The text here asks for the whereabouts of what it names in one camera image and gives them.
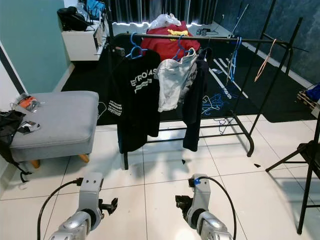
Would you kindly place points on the black white-print T-shirt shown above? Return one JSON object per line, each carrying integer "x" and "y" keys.
{"x": 137, "y": 95}

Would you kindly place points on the blue plastic hanger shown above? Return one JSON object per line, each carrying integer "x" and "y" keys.
{"x": 136, "y": 49}
{"x": 181, "y": 50}

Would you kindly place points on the orange hanger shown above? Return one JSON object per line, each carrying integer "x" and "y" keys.
{"x": 265, "y": 62}

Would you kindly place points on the dark navy garment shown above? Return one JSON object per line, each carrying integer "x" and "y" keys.
{"x": 195, "y": 115}

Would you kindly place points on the packed socks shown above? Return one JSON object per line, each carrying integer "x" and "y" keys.
{"x": 28, "y": 127}

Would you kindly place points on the orange packet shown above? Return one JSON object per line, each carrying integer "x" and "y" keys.
{"x": 28, "y": 102}

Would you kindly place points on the black floor rug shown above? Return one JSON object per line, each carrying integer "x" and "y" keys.
{"x": 95, "y": 75}

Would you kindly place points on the black tripod stand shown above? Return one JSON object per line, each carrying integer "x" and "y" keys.
{"x": 307, "y": 155}

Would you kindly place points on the blue hangers bundle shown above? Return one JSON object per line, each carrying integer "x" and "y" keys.
{"x": 233, "y": 60}

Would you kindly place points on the red cloth covered table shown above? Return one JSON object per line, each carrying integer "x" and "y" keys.
{"x": 167, "y": 45}

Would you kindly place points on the wooden pallet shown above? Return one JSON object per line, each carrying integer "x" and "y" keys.
{"x": 305, "y": 101}

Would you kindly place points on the white cabinet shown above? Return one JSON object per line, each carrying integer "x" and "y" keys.
{"x": 80, "y": 42}

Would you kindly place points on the black metal clothes rack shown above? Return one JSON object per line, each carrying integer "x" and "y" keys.
{"x": 220, "y": 39}

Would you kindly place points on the yellow cloth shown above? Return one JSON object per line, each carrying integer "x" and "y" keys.
{"x": 177, "y": 33}

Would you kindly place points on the blue cloth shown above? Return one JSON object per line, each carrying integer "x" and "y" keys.
{"x": 314, "y": 92}

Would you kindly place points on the white plastic bag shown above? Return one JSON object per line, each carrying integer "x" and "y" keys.
{"x": 164, "y": 21}

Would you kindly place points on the dark curtain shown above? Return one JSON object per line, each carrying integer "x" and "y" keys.
{"x": 160, "y": 10}

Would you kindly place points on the blue head mop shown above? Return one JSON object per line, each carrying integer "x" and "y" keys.
{"x": 240, "y": 15}

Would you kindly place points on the blue bag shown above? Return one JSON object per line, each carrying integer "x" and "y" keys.
{"x": 95, "y": 7}

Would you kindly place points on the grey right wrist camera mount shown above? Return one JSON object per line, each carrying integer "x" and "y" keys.
{"x": 200, "y": 192}

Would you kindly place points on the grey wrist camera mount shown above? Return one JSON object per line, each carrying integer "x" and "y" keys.
{"x": 200, "y": 192}
{"x": 91, "y": 190}

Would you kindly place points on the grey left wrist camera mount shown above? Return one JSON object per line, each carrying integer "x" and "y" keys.
{"x": 91, "y": 190}

